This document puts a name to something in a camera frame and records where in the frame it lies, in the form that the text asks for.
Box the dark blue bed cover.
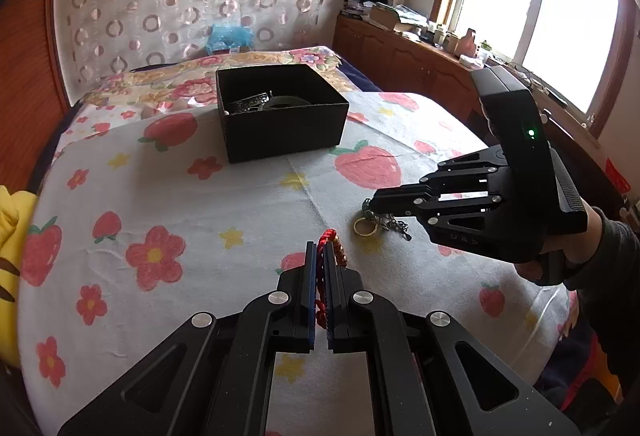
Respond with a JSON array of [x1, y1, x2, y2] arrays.
[[335, 54, 386, 92]]

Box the items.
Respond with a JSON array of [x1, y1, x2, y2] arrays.
[[229, 90, 275, 114]]

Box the blue plastic bag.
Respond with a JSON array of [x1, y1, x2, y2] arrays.
[[205, 22, 256, 54]]

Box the black cardboard box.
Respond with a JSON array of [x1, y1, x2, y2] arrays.
[[215, 63, 350, 164]]

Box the yellow plush toy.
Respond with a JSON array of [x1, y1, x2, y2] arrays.
[[0, 186, 38, 367]]

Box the long wooden cabinet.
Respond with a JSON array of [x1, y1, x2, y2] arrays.
[[332, 13, 640, 227]]

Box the gold ring chain pendant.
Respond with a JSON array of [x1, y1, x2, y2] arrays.
[[352, 198, 413, 241]]

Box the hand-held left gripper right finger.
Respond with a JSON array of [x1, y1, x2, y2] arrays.
[[322, 246, 583, 436]]

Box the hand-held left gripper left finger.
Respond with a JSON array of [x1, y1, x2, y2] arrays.
[[57, 241, 321, 436]]

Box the red braided bracelet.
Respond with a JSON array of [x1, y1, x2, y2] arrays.
[[314, 228, 348, 332]]

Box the person's right forearm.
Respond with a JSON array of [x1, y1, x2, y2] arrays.
[[565, 216, 640, 397]]

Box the floral blanket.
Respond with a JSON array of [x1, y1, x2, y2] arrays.
[[75, 46, 361, 117]]

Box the person's right hand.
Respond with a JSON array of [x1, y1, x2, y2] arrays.
[[514, 207, 604, 287]]

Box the brown wooden wardrobe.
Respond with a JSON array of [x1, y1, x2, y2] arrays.
[[0, 0, 71, 191]]

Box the open cardboard box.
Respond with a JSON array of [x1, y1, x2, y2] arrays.
[[370, 3, 426, 34]]

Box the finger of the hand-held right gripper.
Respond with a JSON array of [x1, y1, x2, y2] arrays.
[[364, 183, 513, 263], [419, 146, 511, 197]]

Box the wooden framed window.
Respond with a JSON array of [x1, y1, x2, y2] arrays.
[[432, 0, 640, 141]]

